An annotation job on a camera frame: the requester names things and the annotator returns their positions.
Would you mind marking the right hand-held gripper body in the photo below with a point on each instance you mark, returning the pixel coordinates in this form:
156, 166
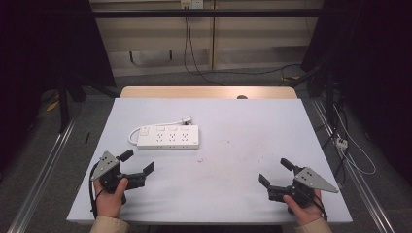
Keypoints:
312, 181

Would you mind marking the black horizontal bar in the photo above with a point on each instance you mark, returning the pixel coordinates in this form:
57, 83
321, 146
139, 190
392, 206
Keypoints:
207, 13

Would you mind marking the aluminium floor rail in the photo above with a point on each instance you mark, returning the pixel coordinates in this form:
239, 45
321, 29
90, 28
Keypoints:
42, 181
362, 184

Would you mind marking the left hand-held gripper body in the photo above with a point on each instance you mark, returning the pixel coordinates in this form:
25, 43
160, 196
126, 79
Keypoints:
105, 165

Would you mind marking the white wall socket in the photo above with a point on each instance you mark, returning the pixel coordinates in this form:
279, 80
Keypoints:
191, 3

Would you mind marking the black curtain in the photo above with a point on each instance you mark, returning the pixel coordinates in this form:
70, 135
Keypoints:
42, 45
372, 64

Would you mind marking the person's left hand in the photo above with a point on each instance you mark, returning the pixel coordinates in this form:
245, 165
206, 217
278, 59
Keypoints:
108, 204

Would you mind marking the person's right hand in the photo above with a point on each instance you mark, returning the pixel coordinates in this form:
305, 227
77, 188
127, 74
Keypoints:
307, 214

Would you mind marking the light wooden table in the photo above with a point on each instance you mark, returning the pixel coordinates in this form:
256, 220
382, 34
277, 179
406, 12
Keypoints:
200, 92

